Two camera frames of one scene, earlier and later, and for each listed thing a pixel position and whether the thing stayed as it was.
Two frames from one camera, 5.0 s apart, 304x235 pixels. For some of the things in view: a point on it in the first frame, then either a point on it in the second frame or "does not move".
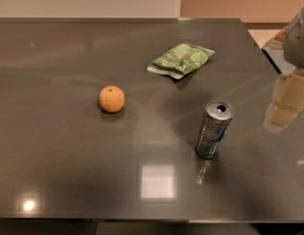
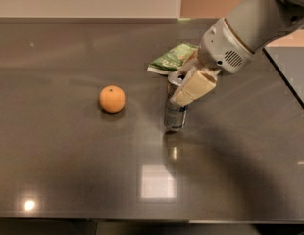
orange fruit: (112, 99) does not move
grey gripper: (297, 44) → (222, 49)
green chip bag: (186, 59) does not move
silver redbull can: (214, 128) → (176, 114)
